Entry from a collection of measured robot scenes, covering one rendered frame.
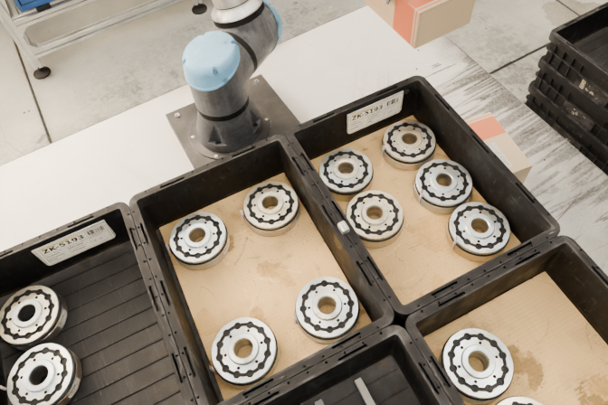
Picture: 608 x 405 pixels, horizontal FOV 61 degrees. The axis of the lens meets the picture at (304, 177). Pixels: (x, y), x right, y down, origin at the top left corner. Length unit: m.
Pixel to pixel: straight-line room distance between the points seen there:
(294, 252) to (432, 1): 0.48
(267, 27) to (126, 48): 1.67
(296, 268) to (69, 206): 0.59
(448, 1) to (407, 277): 0.46
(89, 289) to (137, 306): 0.10
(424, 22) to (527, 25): 1.85
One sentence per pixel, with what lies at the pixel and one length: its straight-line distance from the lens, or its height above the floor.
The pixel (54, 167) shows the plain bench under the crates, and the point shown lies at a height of 0.70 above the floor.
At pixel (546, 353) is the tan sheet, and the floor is 0.83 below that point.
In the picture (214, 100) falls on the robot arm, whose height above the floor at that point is 0.90.
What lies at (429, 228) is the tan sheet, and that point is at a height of 0.83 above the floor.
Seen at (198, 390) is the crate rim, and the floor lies 0.93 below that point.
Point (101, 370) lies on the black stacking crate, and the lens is 0.94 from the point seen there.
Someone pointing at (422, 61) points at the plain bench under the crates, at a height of 0.70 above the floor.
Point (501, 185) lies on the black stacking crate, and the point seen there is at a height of 0.90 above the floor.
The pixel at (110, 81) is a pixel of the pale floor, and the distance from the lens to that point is 2.60.
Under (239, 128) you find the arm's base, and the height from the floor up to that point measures 0.81.
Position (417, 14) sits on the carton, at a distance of 0.88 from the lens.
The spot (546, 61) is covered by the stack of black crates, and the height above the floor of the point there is 0.49.
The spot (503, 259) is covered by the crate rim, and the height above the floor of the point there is 0.93.
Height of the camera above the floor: 1.66
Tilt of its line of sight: 55 degrees down
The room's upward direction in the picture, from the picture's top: 7 degrees counter-clockwise
